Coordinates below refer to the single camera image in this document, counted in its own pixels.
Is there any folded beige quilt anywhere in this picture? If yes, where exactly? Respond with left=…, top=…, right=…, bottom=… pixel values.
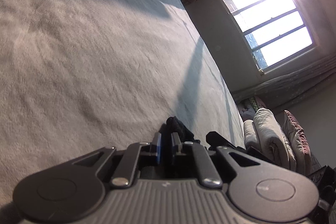
left=243, top=108, right=297, bottom=170

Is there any window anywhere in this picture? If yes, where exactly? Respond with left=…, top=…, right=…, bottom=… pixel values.
left=218, top=0, right=321, bottom=75

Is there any patterned cloth bundle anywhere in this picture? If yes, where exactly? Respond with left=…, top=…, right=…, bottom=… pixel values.
left=238, top=97, right=266, bottom=120

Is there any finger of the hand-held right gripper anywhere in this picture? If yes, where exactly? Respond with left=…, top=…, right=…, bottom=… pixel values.
left=205, top=131, right=275, bottom=165

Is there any grey patterned curtain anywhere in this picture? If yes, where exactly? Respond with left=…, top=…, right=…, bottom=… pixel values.
left=232, top=55, right=336, bottom=109

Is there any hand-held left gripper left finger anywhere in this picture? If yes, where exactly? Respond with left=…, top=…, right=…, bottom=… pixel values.
left=71, top=132, right=163, bottom=187

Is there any black t-shirt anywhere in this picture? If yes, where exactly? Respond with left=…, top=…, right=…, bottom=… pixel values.
left=165, top=116, right=195, bottom=144

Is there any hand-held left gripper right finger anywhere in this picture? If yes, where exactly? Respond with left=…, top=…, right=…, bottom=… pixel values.
left=171, top=132, right=259, bottom=187

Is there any maroon pillow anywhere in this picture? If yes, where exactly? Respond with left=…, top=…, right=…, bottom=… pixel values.
left=283, top=110, right=313, bottom=175

